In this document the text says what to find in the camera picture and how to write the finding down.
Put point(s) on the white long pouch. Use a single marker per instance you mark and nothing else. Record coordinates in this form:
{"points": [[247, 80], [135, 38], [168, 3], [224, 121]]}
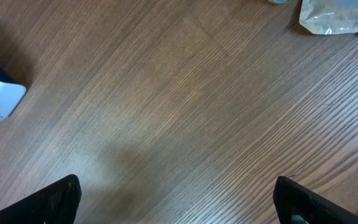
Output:
{"points": [[329, 17]]}

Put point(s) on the green lid jar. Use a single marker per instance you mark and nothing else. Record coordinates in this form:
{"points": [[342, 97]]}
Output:
{"points": [[279, 2]]}

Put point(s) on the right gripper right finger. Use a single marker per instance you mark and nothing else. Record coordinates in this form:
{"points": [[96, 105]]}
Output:
{"points": [[295, 203]]}

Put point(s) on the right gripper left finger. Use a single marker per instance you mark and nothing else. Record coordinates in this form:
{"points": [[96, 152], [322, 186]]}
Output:
{"points": [[54, 204]]}

